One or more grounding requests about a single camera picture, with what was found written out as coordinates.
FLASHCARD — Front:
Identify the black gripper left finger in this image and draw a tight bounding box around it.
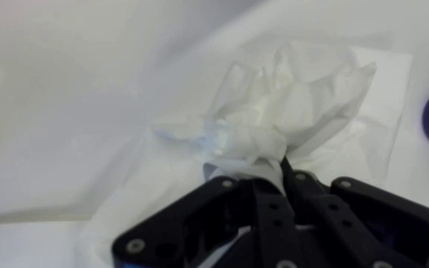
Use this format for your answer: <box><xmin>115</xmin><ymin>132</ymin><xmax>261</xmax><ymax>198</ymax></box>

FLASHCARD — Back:
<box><xmin>112</xmin><ymin>177</ymin><xmax>295</xmax><ymax>268</ymax></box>

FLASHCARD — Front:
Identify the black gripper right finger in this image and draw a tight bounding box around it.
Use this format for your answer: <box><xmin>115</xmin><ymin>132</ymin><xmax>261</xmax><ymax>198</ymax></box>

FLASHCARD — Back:
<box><xmin>280</xmin><ymin>158</ymin><xmax>429</xmax><ymax>268</ymax></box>

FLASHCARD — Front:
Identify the white paper towel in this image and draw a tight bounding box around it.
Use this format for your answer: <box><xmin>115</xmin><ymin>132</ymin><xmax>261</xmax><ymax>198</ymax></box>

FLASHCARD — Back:
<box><xmin>75</xmin><ymin>41</ymin><xmax>413</xmax><ymax>268</ymax></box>

